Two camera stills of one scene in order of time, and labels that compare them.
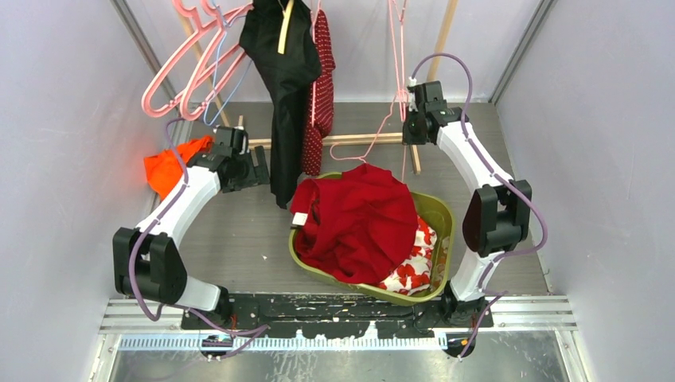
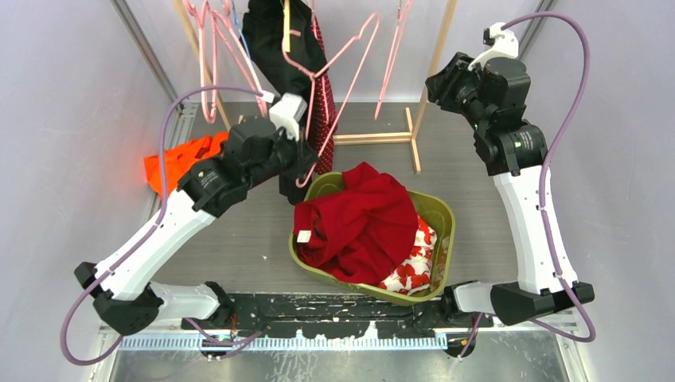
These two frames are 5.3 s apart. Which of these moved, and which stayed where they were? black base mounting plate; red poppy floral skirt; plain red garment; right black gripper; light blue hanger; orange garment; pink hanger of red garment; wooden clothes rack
Moved: light blue hanger; right black gripper; plain red garment; pink hanger of red garment
Stayed: red poppy floral skirt; orange garment; black base mounting plate; wooden clothes rack
